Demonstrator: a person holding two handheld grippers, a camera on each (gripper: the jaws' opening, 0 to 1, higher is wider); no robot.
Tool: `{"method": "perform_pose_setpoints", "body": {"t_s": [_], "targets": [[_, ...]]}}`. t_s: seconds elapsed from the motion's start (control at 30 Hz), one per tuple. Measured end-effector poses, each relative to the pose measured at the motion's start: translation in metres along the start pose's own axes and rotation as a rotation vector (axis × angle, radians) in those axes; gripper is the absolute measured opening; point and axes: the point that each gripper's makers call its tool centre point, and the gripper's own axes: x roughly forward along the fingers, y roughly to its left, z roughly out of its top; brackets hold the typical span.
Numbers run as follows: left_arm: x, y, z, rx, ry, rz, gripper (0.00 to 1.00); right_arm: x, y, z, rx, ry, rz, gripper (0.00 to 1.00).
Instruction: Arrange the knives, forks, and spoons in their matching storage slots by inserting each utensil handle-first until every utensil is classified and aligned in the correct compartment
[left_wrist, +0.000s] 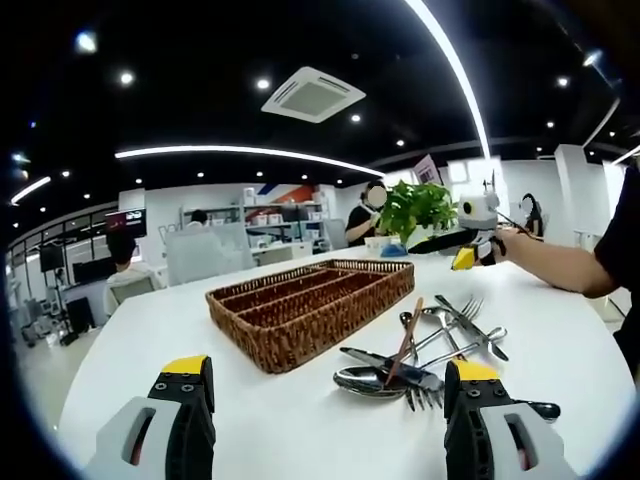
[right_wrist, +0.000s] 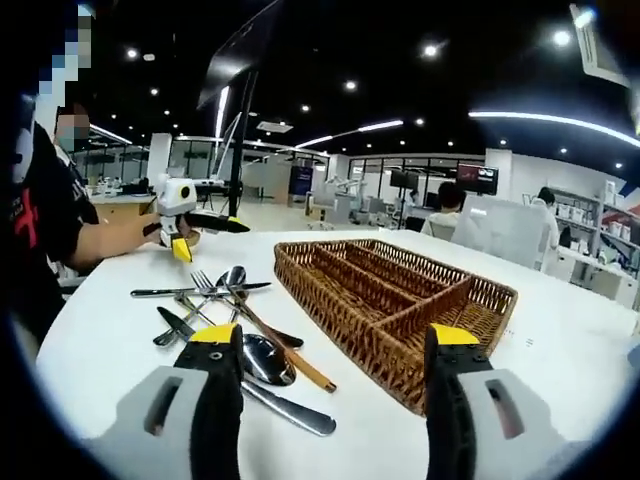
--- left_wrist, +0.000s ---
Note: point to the pink sign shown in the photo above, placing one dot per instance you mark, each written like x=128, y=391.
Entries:
x=426, y=170

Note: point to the person's right hand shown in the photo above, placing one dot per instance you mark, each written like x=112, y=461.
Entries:
x=506, y=245

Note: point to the ceiling strip light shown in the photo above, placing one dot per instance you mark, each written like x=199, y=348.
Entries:
x=225, y=147
x=486, y=145

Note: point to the ceiling air conditioner unit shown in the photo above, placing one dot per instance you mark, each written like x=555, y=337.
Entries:
x=312, y=95

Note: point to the small blue object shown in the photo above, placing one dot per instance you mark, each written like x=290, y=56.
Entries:
x=392, y=249

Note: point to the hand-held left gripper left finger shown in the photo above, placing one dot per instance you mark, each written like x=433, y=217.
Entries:
x=185, y=425

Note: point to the brown wicker storage tray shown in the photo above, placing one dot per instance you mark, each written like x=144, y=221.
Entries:
x=300, y=330

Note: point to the person's black shirt torso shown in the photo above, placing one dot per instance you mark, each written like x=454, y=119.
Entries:
x=625, y=240

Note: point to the white cup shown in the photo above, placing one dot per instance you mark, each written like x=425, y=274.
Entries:
x=372, y=242

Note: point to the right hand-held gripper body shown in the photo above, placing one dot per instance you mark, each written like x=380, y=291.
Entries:
x=480, y=212

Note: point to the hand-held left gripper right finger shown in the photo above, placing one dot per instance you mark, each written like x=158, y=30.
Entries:
x=475, y=430

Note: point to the dark red wall screen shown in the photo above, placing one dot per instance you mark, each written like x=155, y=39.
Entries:
x=126, y=223

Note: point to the black tripod stand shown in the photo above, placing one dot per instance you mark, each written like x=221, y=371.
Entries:
x=490, y=185

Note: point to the pile of steel utensils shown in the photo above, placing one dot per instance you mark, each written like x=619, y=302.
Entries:
x=367, y=382

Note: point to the potted green plant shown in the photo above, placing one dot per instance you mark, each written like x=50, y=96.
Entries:
x=415, y=205

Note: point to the black desk monitor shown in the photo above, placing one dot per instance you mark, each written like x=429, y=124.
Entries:
x=92, y=270

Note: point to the light grey office chair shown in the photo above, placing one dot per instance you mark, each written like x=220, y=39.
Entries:
x=207, y=255

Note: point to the white shelf with boxes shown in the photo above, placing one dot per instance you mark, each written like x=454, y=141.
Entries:
x=285, y=217

